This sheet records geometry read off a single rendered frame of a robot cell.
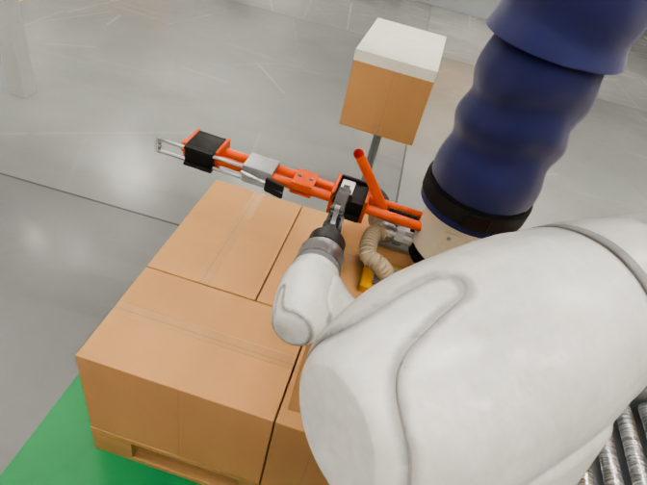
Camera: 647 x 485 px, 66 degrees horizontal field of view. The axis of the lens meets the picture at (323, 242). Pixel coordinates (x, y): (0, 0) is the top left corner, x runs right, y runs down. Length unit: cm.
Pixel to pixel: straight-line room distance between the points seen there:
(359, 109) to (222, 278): 125
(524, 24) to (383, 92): 174
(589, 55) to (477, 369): 69
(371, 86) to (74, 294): 170
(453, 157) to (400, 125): 165
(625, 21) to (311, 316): 63
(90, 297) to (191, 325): 93
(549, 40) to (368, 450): 71
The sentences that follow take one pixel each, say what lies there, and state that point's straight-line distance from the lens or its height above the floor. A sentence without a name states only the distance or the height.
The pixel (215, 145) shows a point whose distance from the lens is 117.
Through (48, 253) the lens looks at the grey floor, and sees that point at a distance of 272.
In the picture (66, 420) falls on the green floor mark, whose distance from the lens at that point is 213.
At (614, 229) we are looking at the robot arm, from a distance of 38.
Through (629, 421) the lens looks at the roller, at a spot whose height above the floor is 55.
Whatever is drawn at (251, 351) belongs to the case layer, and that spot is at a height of 54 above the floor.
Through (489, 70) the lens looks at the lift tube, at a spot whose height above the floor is 155.
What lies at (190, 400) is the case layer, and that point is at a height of 51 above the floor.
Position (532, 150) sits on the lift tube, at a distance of 94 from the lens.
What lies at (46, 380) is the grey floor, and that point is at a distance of 224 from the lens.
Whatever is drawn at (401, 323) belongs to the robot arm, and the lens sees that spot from 25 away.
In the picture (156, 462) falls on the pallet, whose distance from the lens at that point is 198.
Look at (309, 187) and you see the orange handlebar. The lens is 110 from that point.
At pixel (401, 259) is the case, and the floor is 104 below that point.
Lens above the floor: 181
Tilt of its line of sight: 40 degrees down
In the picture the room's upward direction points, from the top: 14 degrees clockwise
